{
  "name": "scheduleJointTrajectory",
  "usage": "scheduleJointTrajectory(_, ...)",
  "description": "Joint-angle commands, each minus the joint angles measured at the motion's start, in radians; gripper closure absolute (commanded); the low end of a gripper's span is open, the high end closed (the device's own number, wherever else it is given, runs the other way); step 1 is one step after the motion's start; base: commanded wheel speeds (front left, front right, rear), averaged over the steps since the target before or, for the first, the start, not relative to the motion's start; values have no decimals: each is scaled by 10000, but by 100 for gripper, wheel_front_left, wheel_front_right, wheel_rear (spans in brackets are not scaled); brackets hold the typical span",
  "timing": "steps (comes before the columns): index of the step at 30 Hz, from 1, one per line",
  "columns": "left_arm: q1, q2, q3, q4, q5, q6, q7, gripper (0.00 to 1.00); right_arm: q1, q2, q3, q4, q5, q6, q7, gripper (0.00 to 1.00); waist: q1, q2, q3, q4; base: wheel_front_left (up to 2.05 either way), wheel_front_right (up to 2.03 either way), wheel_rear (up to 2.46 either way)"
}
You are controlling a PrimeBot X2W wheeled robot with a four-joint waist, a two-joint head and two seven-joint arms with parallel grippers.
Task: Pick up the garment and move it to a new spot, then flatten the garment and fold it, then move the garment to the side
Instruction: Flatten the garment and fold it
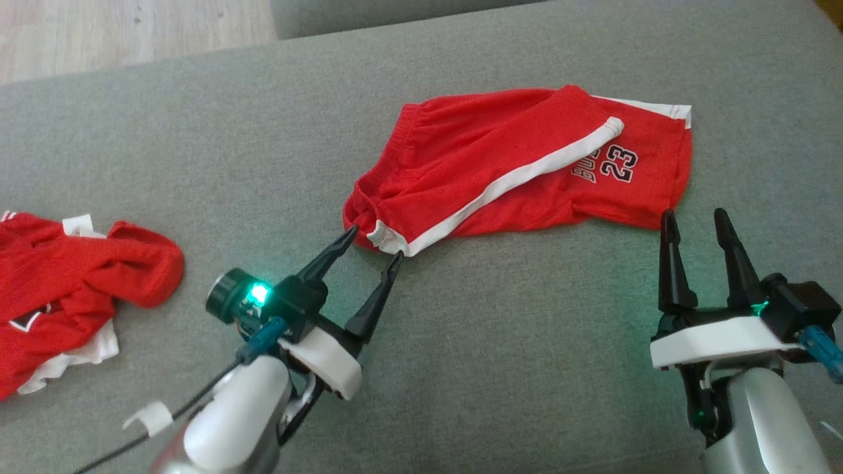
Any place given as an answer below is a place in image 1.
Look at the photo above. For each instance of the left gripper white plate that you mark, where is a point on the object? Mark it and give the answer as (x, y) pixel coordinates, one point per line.
(329, 359)

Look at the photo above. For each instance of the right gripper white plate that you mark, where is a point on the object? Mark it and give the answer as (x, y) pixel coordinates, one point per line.
(711, 339)

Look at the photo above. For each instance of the red shorts white stripe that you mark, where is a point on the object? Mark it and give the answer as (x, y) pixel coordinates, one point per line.
(474, 164)

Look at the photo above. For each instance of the red basketball jersey white sleeves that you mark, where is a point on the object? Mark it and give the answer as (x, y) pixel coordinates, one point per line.
(59, 283)

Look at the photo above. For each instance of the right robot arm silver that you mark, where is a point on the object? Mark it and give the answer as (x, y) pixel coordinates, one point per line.
(764, 421)

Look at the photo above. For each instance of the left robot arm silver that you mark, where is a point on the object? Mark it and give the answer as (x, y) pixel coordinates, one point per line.
(237, 421)

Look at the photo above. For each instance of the large grey sofa seat cushion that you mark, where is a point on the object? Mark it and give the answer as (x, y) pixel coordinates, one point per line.
(494, 362)

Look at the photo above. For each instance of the white tape tag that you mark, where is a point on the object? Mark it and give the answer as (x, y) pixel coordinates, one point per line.
(153, 416)

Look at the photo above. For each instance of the small grey sofa cushion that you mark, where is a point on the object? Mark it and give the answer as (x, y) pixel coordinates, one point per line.
(369, 16)

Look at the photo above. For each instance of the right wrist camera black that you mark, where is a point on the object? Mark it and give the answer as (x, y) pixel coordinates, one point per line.
(800, 306)

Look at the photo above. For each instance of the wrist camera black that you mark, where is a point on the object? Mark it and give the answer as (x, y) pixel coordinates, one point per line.
(800, 306)
(230, 299)

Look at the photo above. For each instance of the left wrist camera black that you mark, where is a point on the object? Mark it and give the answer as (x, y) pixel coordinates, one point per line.
(230, 299)

